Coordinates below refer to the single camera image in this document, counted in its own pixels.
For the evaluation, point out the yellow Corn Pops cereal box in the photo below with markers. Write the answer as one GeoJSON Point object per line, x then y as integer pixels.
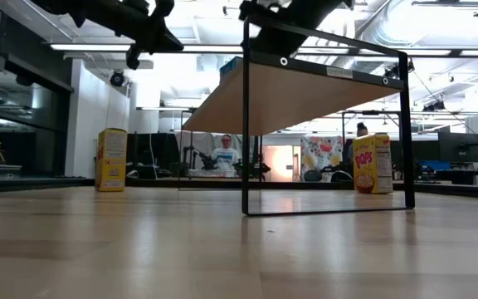
{"type": "Point", "coordinates": [110, 162]}
{"type": "Point", "coordinates": [372, 166]}

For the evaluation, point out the long ceiling light strip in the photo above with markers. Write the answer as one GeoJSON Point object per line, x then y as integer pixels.
{"type": "Point", "coordinates": [430, 52]}
{"type": "Point", "coordinates": [98, 47]}

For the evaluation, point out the blue bin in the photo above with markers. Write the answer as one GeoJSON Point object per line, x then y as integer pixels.
{"type": "Point", "coordinates": [434, 165]}

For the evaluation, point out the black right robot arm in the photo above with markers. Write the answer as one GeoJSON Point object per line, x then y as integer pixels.
{"type": "Point", "coordinates": [326, 8]}

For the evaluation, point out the black partition panel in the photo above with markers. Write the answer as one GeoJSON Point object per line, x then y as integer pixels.
{"type": "Point", "coordinates": [156, 149]}

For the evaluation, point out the black ceiling track light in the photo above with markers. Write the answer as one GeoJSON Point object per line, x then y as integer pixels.
{"type": "Point", "coordinates": [450, 3]}

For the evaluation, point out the round black ceiling camera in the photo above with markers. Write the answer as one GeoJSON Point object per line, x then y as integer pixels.
{"type": "Point", "coordinates": [117, 78]}

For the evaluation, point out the floral patterned cloth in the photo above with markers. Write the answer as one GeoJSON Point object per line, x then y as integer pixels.
{"type": "Point", "coordinates": [320, 155]}

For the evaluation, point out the small black robot arm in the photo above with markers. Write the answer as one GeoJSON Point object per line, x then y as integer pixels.
{"type": "Point", "coordinates": [206, 160]}

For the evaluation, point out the grey plastic bin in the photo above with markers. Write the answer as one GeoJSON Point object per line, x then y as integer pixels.
{"type": "Point", "coordinates": [6, 171]}

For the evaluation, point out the large silver ventilation duct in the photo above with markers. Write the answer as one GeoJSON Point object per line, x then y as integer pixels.
{"type": "Point", "coordinates": [430, 21]}

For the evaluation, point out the black metal table frame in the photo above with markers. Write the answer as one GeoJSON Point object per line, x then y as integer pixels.
{"type": "Point", "coordinates": [56, 182]}

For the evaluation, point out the blue Rice Krispies cereal box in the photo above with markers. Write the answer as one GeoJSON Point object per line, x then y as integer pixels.
{"type": "Point", "coordinates": [230, 68]}

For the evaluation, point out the black computer monitor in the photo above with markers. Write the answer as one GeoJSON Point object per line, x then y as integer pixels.
{"type": "Point", "coordinates": [459, 147]}

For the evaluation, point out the person with glasses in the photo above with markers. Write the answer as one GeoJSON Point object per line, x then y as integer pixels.
{"type": "Point", "coordinates": [225, 158]}

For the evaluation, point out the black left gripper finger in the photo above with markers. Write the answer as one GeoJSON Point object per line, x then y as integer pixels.
{"type": "Point", "coordinates": [162, 41]}

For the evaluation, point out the wooden shelf with black frame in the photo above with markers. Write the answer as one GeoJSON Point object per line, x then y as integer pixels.
{"type": "Point", "coordinates": [297, 95]}

